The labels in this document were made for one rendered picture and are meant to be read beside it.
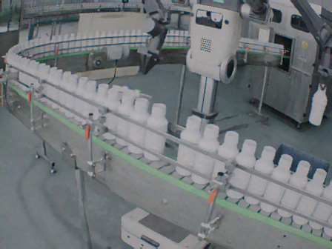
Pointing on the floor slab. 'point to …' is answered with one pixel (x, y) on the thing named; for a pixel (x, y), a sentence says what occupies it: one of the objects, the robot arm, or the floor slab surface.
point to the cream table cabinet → (94, 22)
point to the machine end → (283, 17)
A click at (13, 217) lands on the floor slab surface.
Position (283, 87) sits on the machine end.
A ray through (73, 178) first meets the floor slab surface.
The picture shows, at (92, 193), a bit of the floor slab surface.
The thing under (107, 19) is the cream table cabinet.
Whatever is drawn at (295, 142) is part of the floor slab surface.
